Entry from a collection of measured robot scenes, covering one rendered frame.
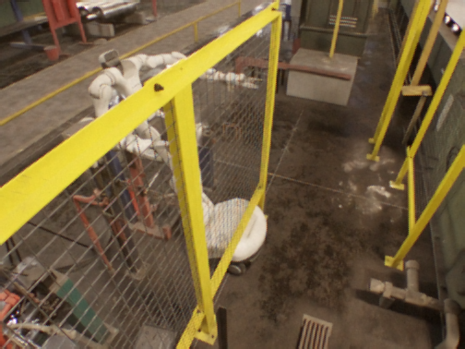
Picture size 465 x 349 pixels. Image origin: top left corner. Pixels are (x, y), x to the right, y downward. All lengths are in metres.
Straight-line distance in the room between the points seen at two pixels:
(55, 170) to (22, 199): 0.08
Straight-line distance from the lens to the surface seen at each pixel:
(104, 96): 1.86
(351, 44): 5.46
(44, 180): 0.65
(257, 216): 2.40
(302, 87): 5.00
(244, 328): 2.32
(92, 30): 9.68
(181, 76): 0.97
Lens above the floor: 2.17
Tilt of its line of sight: 41 degrees down
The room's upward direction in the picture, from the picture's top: straight up
